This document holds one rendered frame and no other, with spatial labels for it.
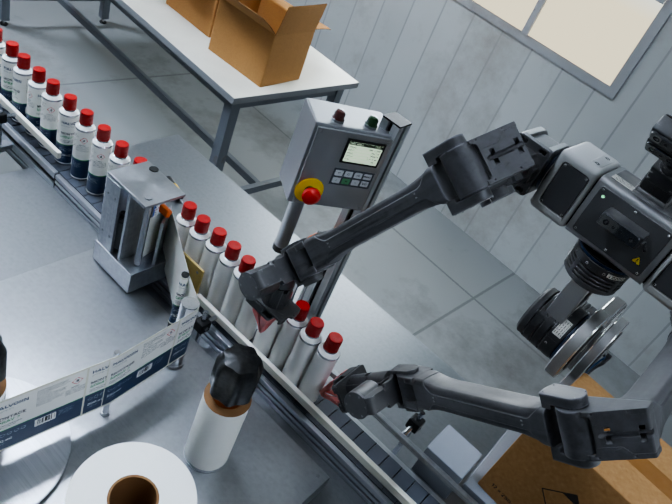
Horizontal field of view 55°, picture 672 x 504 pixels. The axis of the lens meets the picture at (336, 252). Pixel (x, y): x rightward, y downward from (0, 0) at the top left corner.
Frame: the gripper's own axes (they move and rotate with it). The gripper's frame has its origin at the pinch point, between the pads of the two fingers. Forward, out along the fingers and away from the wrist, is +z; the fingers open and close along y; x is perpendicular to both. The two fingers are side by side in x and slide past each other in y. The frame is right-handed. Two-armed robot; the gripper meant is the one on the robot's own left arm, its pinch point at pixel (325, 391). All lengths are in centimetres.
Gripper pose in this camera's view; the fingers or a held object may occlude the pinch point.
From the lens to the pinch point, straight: 145.7
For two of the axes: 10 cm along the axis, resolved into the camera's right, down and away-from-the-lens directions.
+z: -7.1, 2.2, 6.7
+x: 3.8, 9.2, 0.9
